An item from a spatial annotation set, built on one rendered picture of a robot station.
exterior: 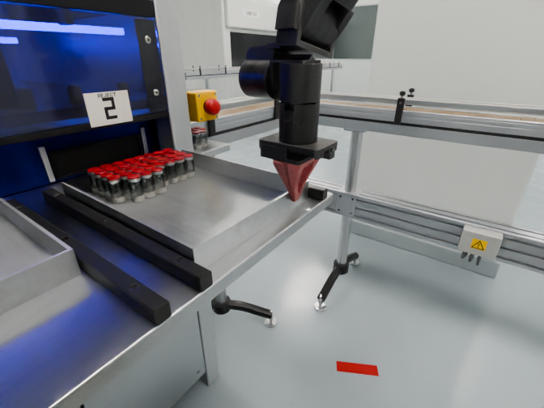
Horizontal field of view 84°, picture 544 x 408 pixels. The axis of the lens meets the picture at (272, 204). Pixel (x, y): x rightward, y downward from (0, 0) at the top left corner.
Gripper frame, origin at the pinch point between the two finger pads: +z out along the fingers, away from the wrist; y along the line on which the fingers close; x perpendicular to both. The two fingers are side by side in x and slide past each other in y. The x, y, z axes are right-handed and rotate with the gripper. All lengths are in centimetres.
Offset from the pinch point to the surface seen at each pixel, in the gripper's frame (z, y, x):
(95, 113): -10.4, 37.8, 10.5
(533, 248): 39, -46, -84
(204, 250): 0.2, 0.8, 19.1
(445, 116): -2, -9, -82
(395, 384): 91, -19, -47
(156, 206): 2.6, 19.7, 12.6
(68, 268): 1.2, 11.8, 29.6
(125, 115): -9.3, 37.8, 4.6
